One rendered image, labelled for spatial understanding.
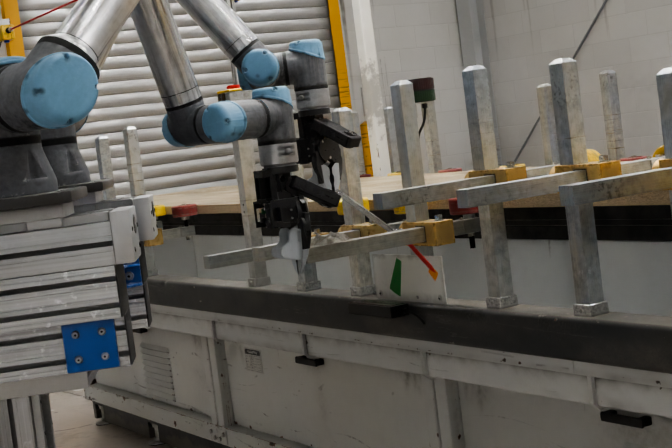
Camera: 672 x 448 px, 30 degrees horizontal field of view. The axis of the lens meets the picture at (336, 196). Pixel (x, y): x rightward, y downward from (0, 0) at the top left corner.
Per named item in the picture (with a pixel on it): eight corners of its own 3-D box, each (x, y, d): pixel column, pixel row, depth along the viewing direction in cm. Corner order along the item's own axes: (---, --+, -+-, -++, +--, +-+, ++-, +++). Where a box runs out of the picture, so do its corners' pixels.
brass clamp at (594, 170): (600, 193, 213) (596, 163, 212) (547, 194, 224) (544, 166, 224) (626, 188, 216) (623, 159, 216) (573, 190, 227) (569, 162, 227)
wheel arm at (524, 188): (470, 208, 202) (467, 186, 202) (456, 208, 205) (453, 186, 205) (686, 170, 228) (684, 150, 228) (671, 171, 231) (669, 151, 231)
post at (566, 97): (592, 329, 221) (561, 57, 218) (578, 328, 224) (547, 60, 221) (607, 325, 223) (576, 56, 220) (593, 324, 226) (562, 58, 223)
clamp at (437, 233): (436, 246, 256) (433, 222, 256) (399, 245, 268) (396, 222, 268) (458, 242, 259) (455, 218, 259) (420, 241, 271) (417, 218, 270)
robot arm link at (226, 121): (190, 147, 237) (233, 142, 245) (230, 142, 229) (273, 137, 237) (185, 105, 236) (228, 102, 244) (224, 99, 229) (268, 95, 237)
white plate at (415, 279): (445, 304, 256) (439, 256, 255) (375, 298, 278) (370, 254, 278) (447, 304, 256) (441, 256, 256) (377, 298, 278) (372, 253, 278)
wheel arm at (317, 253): (308, 268, 244) (305, 246, 244) (299, 267, 247) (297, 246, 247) (483, 234, 267) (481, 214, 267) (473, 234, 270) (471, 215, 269)
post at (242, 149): (256, 287, 328) (234, 116, 325) (247, 286, 332) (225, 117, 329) (271, 284, 330) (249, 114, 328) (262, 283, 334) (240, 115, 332)
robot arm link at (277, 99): (239, 91, 242) (270, 88, 248) (246, 147, 243) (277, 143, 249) (267, 86, 237) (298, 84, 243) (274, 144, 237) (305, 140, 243)
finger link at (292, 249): (278, 277, 243) (272, 230, 242) (305, 272, 246) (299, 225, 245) (286, 278, 240) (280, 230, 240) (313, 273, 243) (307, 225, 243)
